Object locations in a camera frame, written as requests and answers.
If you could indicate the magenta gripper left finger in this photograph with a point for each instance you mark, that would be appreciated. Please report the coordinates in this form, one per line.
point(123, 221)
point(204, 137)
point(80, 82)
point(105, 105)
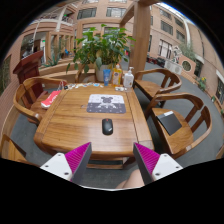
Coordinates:
point(70, 166)

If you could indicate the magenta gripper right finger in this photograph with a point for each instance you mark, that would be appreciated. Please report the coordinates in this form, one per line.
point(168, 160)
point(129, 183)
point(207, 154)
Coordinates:
point(154, 166)

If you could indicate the black computer mouse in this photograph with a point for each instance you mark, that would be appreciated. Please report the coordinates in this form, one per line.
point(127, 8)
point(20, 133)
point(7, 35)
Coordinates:
point(107, 126)

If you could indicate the grey bear mouse pad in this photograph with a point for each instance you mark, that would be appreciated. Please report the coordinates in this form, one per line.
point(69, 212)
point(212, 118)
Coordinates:
point(106, 103)

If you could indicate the black notebook on chair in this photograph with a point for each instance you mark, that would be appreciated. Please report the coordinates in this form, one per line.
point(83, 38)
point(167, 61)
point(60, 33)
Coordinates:
point(169, 121)

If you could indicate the wooden chair near right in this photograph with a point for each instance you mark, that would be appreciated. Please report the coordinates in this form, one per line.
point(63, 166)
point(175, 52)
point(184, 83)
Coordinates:
point(196, 126)

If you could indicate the wooden chair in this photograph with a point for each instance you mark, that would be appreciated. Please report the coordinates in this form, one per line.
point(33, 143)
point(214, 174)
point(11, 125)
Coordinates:
point(11, 151)
point(29, 95)
point(171, 82)
point(196, 126)

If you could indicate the wooden table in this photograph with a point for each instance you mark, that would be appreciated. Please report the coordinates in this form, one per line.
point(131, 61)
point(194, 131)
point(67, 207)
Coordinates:
point(67, 124)

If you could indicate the wooden chair near left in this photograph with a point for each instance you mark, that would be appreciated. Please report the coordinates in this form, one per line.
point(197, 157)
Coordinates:
point(11, 151)

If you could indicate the red white package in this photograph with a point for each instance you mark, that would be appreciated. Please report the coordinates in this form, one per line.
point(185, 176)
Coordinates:
point(47, 103)

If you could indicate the wooden chair far right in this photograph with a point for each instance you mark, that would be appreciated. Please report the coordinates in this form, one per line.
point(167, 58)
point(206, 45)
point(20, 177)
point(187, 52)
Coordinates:
point(171, 82)

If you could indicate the white pump bottle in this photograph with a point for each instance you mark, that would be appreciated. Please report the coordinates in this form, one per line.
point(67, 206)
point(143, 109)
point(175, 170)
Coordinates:
point(128, 79)

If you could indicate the yellow bottle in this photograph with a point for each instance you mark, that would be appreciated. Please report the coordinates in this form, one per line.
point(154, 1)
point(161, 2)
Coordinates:
point(116, 75)

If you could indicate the dark red wooden podium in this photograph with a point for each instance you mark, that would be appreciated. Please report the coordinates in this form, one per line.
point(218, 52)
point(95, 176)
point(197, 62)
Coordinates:
point(28, 67)

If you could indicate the green potted plant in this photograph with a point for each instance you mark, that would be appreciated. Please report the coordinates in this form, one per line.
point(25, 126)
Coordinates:
point(101, 49)

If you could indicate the wooden pillar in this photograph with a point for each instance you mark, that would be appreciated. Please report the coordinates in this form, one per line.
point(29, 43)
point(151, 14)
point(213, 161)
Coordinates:
point(141, 34)

